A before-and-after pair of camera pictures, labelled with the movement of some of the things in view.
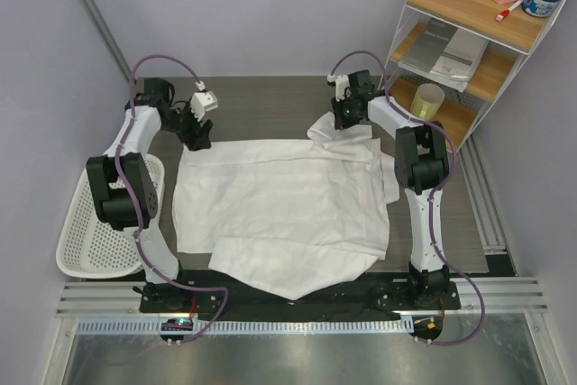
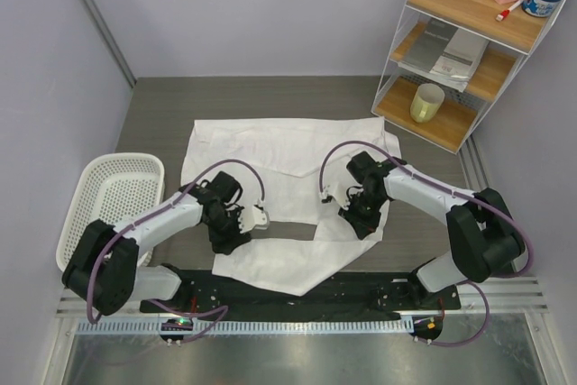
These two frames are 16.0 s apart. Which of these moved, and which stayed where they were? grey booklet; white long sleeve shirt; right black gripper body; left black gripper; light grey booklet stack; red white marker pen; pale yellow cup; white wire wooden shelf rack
Moved: white long sleeve shirt; right black gripper body; left black gripper
Stayed: pale yellow cup; white wire wooden shelf rack; light grey booklet stack; grey booklet; red white marker pen
